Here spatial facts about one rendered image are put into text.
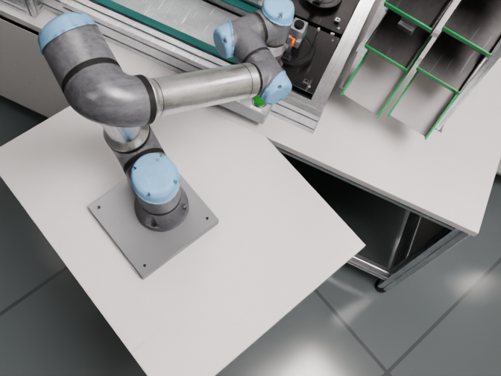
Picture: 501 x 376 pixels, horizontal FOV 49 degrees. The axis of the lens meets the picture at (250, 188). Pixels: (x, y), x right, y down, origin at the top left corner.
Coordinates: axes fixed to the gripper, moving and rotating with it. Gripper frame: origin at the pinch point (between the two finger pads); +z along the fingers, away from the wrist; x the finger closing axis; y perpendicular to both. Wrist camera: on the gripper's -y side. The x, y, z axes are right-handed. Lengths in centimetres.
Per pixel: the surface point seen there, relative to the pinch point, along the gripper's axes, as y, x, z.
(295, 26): -19.7, 0.8, -5.5
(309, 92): -9.3, 12.3, 6.7
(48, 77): 3, -82, 49
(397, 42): -17.9, 29.1, -17.7
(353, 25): -41.0, 15.4, 7.6
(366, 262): 1, 61, 86
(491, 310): -11, 123, 104
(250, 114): 3.9, -1.0, 10.9
